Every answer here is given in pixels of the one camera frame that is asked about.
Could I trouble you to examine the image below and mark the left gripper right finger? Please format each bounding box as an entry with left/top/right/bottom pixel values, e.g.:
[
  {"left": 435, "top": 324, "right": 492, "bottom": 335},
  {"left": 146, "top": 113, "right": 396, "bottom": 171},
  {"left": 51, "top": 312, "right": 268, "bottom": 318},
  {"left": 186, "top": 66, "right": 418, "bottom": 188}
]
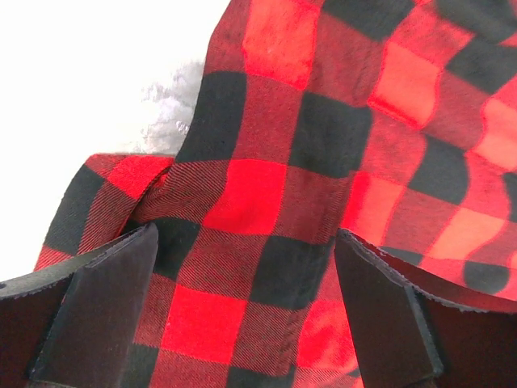
[{"left": 334, "top": 230, "right": 516, "bottom": 387}]

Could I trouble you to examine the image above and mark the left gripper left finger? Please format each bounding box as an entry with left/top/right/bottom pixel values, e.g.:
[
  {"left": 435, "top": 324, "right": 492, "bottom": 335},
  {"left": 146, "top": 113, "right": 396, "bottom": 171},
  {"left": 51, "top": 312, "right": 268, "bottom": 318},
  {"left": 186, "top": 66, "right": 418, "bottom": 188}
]
[{"left": 1, "top": 224, "right": 158, "bottom": 387}]

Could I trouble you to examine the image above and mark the red black plaid shirt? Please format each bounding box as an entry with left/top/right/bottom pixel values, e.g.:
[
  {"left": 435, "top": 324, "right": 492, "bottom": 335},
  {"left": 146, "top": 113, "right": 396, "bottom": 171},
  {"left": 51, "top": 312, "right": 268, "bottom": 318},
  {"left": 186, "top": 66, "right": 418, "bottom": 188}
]
[{"left": 36, "top": 1, "right": 516, "bottom": 387}]

